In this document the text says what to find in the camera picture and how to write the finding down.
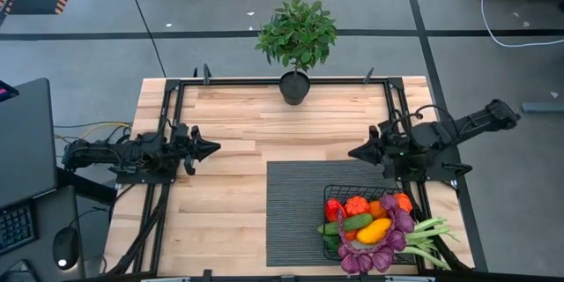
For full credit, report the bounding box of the green plant in black pot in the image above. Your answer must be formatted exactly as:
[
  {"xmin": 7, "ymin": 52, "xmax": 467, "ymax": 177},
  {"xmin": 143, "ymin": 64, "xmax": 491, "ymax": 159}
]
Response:
[{"xmin": 254, "ymin": 0, "xmax": 338, "ymax": 107}]

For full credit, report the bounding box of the dark grey computer monitor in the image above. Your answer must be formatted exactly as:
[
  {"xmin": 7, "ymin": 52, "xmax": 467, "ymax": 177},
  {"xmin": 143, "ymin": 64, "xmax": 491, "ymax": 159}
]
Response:
[{"xmin": 0, "ymin": 78, "xmax": 58, "ymax": 209}]

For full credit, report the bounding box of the backlit computer keyboard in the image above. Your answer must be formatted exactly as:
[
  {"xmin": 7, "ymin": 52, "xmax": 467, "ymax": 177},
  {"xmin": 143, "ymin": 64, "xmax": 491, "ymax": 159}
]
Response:
[{"xmin": 0, "ymin": 202, "xmax": 37, "ymax": 256}]

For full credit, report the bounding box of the yellow orange mango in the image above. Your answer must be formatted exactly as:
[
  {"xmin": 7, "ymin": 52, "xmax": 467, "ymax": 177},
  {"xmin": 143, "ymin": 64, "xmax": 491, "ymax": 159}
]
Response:
[{"xmin": 355, "ymin": 217, "xmax": 393, "ymax": 246}]

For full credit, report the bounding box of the grey woven placemat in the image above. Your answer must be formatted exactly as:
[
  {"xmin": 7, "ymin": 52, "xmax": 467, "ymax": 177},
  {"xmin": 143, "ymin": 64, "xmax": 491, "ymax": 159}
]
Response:
[{"xmin": 266, "ymin": 160, "xmax": 397, "ymax": 268}]

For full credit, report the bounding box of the grey desk foot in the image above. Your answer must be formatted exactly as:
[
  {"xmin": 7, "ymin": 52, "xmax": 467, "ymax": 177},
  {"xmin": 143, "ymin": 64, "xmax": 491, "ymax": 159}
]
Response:
[{"xmin": 522, "ymin": 100, "xmax": 564, "ymax": 114}]

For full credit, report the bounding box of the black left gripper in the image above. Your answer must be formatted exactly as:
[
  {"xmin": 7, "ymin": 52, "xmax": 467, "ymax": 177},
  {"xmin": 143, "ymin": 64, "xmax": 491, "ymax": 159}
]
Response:
[{"xmin": 174, "ymin": 123, "xmax": 221, "ymax": 176}]

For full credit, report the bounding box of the red orange mango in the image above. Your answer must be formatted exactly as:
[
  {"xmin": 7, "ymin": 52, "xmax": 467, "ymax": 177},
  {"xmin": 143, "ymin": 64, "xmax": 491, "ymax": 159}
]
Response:
[{"xmin": 324, "ymin": 197, "xmax": 348, "ymax": 223}]

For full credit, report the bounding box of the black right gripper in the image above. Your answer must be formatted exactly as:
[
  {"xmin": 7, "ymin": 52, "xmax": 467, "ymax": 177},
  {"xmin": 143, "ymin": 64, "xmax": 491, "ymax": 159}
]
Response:
[{"xmin": 347, "ymin": 121, "xmax": 411, "ymax": 180}]

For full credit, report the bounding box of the green cucumber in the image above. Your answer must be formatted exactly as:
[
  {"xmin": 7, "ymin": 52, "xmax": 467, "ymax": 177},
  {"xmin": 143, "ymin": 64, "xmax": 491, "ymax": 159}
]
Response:
[{"xmin": 316, "ymin": 213, "xmax": 375, "ymax": 236}]

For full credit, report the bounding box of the dark grey side desk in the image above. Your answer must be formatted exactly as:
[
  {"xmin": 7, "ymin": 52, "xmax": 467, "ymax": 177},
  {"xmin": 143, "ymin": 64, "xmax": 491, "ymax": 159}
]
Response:
[{"xmin": 0, "ymin": 184, "xmax": 87, "ymax": 282}]

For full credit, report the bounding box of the green avocado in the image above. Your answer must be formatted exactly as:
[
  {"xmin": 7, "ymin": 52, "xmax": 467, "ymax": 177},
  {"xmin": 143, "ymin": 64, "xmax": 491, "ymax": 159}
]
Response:
[{"xmin": 323, "ymin": 234, "xmax": 341, "ymax": 252}]

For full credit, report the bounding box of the black metal table frame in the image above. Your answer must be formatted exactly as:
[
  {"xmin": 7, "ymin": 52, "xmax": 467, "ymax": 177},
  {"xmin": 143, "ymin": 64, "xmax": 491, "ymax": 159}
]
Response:
[{"xmin": 105, "ymin": 63, "xmax": 475, "ymax": 277}]

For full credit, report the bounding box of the purple onion braid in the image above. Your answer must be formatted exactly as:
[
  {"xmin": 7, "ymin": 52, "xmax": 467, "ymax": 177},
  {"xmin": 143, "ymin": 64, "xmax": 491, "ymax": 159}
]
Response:
[{"xmin": 337, "ymin": 193, "xmax": 416, "ymax": 276}]

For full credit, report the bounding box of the round orange fruit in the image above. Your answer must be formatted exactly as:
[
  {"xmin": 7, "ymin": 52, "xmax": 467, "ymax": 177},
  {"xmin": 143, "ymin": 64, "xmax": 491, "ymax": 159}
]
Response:
[{"xmin": 368, "ymin": 200, "xmax": 389, "ymax": 220}]

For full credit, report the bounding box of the red-orange toy pumpkin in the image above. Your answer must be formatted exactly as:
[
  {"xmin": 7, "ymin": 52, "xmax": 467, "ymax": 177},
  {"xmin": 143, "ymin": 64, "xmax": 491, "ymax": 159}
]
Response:
[{"xmin": 343, "ymin": 196, "xmax": 371, "ymax": 218}]

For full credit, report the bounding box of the black computer mouse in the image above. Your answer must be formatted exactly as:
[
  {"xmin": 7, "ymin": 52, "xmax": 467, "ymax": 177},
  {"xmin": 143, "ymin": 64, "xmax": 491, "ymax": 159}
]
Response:
[{"xmin": 52, "ymin": 226, "xmax": 80, "ymax": 271}]

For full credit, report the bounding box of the yellow cable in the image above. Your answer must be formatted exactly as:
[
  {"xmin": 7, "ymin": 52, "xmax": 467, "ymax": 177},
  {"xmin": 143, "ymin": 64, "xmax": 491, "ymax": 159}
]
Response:
[{"xmin": 78, "ymin": 122, "xmax": 133, "ymax": 140}]

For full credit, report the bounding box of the black device with pink light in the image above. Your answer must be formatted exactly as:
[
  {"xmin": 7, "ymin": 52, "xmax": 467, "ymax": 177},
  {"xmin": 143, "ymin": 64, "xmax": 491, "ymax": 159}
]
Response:
[{"xmin": 0, "ymin": 79, "xmax": 19, "ymax": 103}]

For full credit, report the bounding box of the black wire basket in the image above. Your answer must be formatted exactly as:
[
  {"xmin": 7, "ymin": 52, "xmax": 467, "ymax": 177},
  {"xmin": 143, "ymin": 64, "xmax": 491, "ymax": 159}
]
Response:
[{"xmin": 323, "ymin": 183, "xmax": 418, "ymax": 265}]

